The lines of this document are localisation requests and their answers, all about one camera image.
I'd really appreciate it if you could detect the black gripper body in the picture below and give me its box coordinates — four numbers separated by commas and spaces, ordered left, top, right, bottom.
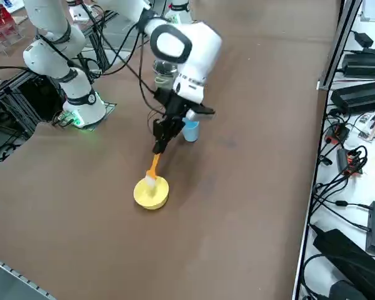
152, 87, 190, 126

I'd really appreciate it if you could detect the small black power adapter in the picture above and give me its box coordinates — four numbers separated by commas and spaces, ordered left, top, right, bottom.
353, 30, 375, 48

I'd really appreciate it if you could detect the clear acrylic shelf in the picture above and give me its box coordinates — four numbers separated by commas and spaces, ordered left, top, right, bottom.
0, 27, 26, 56

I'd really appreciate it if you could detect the steel cooking pot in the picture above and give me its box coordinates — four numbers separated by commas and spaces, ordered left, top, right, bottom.
151, 59, 179, 92

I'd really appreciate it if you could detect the blue plastic cup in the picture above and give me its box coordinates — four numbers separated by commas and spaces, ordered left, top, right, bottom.
181, 119, 201, 143

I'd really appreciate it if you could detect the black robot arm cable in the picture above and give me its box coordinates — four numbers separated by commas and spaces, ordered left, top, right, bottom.
95, 18, 169, 126

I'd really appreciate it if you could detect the aluminium frame post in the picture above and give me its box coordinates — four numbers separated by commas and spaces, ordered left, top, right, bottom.
317, 0, 363, 92

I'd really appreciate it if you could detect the black aluminium frame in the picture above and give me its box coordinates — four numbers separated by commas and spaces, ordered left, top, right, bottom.
0, 67, 66, 139

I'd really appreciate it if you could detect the large black power brick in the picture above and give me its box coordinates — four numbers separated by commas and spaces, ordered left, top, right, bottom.
311, 224, 375, 282

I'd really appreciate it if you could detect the aluminium table edge rail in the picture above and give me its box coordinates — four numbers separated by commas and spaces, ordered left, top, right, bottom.
292, 90, 334, 300

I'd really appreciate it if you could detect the black ribbed power adapter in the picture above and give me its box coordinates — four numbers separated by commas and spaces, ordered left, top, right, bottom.
330, 80, 375, 116

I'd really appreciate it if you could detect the red box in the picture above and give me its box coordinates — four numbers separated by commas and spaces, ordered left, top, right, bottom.
0, 6, 19, 35

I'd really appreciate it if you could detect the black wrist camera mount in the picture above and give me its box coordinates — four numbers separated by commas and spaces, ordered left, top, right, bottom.
186, 102, 216, 122

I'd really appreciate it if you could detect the yellow bowl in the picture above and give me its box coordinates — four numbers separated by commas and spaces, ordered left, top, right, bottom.
133, 176, 171, 211

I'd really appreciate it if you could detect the black orange connector module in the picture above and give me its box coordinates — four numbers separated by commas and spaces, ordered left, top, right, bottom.
325, 122, 351, 145
336, 146, 369, 176

